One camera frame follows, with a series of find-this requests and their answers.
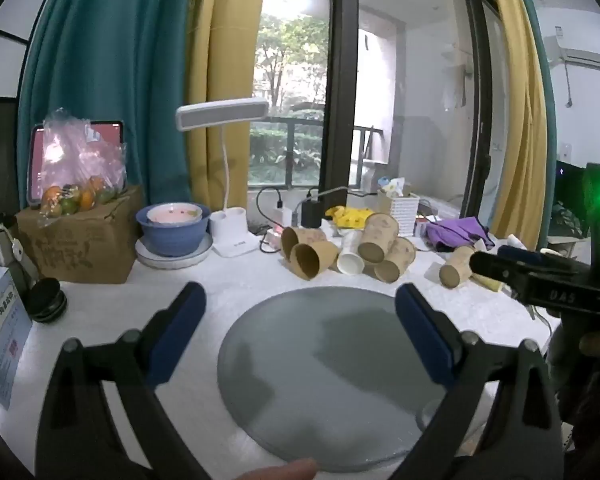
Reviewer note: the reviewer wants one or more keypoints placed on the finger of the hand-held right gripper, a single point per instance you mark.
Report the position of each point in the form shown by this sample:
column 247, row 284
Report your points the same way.
column 500, row 270
column 525, row 256

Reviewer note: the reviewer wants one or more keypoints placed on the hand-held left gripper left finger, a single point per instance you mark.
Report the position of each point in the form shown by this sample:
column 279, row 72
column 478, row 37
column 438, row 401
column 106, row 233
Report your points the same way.
column 180, row 327

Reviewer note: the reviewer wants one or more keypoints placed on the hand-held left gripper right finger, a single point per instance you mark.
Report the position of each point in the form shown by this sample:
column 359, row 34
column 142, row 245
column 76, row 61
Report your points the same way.
column 425, row 337

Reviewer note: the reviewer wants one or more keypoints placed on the brown paper cup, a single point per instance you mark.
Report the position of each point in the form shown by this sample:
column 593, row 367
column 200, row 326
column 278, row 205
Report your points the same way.
column 314, row 260
column 300, row 236
column 457, row 267
column 395, row 261
column 378, row 237

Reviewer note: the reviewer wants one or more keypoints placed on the white paper cup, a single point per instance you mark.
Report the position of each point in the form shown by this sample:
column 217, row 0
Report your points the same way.
column 351, row 256

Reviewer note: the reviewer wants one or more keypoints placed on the person's right hand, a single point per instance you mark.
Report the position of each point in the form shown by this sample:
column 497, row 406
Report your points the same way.
column 594, row 343

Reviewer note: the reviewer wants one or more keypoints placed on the person's left hand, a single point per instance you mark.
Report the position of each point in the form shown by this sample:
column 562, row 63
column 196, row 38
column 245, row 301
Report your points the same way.
column 280, row 471

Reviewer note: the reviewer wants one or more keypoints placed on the purple cloth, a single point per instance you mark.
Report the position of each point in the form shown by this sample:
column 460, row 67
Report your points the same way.
column 457, row 235

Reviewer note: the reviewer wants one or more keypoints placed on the black monitor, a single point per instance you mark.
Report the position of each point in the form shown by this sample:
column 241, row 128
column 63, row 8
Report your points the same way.
column 570, row 200

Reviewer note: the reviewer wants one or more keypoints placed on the white plate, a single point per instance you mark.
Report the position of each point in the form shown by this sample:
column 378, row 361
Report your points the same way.
column 174, row 255

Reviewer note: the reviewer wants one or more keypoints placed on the blue bowl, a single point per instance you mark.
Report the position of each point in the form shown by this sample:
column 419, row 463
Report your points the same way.
column 172, row 235

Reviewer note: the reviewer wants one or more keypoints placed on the grey round mat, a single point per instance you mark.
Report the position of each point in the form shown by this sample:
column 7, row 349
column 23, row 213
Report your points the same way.
column 325, row 375

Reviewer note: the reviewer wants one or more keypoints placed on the pink bowl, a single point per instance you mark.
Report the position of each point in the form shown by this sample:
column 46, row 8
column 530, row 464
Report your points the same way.
column 175, row 215

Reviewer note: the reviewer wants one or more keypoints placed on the white tissue box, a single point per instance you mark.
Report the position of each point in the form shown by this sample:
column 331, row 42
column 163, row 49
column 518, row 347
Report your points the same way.
column 397, row 205

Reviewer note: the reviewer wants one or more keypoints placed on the white power strip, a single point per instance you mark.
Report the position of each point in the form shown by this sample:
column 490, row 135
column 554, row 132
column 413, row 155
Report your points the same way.
column 274, row 236

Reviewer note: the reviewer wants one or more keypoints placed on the cardboard box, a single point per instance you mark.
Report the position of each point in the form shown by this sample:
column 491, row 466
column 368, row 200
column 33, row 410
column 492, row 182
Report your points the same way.
column 77, row 245

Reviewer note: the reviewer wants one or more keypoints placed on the white desk lamp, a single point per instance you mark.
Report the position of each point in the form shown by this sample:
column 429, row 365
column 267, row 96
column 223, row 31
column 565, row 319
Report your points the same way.
column 227, row 200

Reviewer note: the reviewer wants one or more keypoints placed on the black round lid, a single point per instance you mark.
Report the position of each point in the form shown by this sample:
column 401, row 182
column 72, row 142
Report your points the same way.
column 46, row 300

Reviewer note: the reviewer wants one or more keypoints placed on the yellow cloth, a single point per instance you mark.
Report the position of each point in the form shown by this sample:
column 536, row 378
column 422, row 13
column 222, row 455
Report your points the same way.
column 349, row 217

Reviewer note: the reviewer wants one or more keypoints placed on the yellow curtain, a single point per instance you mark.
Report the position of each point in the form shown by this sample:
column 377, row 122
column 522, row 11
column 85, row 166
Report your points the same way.
column 517, row 110
column 222, row 60

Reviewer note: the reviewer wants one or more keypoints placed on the white charger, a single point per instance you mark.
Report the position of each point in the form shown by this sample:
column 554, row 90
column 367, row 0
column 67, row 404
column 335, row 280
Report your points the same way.
column 283, row 215

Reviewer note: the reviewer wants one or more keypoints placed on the black charger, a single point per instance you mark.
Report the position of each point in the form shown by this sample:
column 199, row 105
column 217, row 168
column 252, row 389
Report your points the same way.
column 311, row 214

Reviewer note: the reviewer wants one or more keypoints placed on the blue printed carton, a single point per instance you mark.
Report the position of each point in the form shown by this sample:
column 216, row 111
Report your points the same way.
column 0, row 330

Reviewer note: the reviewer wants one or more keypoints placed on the plastic bag of oranges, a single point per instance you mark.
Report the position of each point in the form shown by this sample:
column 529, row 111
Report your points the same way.
column 80, row 170

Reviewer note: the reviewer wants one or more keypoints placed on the steel thermos flask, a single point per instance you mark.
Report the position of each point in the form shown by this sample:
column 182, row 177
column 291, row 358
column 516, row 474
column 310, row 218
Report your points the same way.
column 2, row 245

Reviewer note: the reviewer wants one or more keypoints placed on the balcony railing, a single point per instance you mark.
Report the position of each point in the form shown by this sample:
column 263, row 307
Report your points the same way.
column 285, row 150

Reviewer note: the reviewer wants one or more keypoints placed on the white air conditioner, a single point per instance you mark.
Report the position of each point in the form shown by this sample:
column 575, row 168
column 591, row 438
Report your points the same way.
column 582, row 55

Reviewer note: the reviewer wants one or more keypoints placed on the tablet with pink screen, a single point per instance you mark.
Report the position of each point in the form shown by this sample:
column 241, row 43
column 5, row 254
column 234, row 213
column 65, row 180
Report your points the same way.
column 37, row 160

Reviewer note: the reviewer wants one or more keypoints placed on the teal curtain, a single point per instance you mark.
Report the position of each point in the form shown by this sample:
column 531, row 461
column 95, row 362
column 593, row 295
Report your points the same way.
column 110, row 75

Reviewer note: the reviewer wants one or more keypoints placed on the dark window frame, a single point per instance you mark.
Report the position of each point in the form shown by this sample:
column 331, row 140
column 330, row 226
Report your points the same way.
column 341, row 75

